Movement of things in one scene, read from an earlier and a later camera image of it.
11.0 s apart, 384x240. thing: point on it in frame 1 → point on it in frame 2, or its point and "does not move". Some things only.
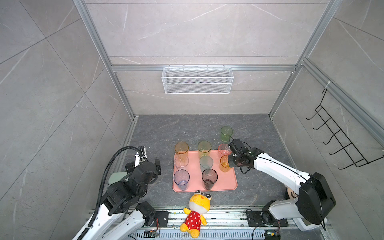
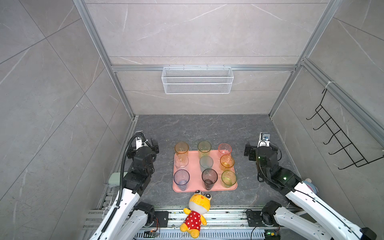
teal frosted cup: [206, 162] does not move
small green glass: [226, 132] → [228, 178]
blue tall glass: [181, 177] does not move
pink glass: [224, 149] does not move
